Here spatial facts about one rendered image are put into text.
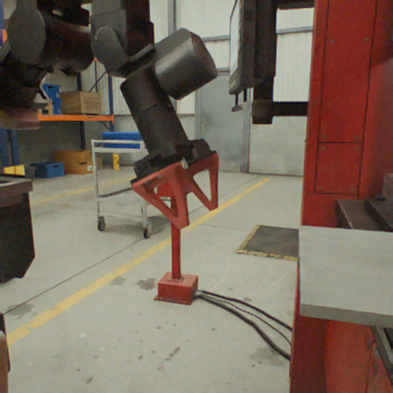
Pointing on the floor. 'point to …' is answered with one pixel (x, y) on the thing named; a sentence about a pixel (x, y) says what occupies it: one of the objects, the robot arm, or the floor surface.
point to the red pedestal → (172, 290)
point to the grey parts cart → (122, 189)
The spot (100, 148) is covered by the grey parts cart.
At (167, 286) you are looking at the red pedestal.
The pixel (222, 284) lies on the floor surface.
